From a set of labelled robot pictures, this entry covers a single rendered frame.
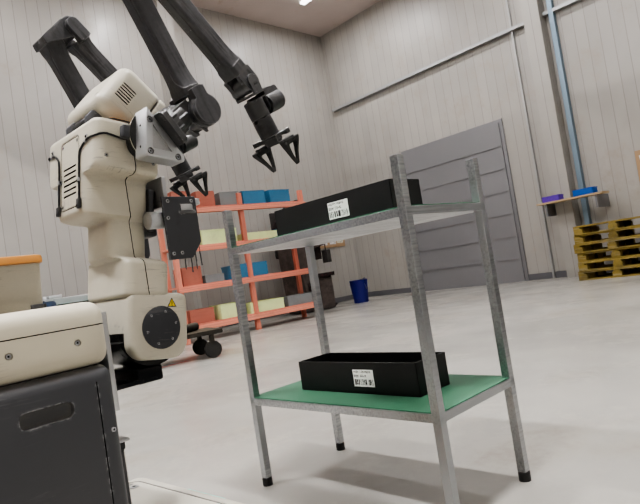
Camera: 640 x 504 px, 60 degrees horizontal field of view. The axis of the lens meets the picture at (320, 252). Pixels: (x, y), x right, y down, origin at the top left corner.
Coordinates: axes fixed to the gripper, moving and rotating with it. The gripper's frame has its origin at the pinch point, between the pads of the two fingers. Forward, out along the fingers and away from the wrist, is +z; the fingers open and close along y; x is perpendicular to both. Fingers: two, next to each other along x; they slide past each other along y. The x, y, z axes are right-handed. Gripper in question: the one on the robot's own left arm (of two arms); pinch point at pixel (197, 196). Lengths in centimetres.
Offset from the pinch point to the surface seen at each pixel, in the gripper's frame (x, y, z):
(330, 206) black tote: -29.4, -26.5, 24.4
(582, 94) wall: -948, 121, 227
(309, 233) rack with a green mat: -13.7, -26.3, 27.0
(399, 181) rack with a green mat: -15, -67, 18
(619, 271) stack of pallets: -706, 82, 455
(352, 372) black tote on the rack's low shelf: -4, -24, 79
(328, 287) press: -666, 625, 395
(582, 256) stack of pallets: -728, 135, 432
